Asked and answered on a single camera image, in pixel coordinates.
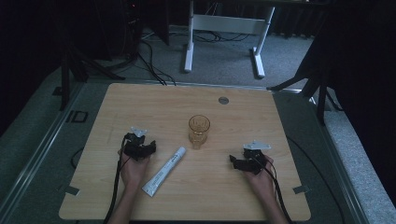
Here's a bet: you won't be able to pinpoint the amber glass cup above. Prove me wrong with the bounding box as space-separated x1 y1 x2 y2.
188 114 211 150

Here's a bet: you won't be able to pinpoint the dark equipment rack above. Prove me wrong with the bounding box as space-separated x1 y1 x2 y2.
123 0 145 61

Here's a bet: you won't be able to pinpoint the white toothpaste tube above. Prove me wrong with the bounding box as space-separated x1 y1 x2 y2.
141 146 188 198

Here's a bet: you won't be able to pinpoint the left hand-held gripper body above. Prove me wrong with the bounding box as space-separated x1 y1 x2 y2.
122 126 149 161

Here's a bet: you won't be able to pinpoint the black floor cables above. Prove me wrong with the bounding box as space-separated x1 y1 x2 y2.
135 39 177 87

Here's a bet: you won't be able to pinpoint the person's left hand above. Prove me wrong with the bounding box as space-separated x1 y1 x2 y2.
117 148 151 191

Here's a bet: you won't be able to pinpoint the white desk frame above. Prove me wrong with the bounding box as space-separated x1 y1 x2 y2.
183 0 276 79

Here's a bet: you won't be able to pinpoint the grey tape piece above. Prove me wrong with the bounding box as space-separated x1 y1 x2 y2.
292 185 311 195
64 185 80 197

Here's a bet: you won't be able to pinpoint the long thin black cable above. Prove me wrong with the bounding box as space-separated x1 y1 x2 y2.
286 135 347 224

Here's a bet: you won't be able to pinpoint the aluminium floor rail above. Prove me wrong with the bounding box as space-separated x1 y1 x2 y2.
309 95 372 224
0 81 86 216

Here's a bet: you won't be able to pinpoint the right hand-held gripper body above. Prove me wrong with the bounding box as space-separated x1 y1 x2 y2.
242 140 272 175

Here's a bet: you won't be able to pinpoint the thin black cable loop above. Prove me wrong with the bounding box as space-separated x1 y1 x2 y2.
70 147 85 171

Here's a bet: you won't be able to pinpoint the black curtain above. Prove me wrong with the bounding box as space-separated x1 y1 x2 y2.
0 0 64 136
321 0 396 198

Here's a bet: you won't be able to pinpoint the black metal stand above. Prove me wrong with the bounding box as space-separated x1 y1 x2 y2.
266 69 344 126
58 46 126 112

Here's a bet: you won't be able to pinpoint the person's right hand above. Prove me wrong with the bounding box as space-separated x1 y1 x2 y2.
242 154 276 193

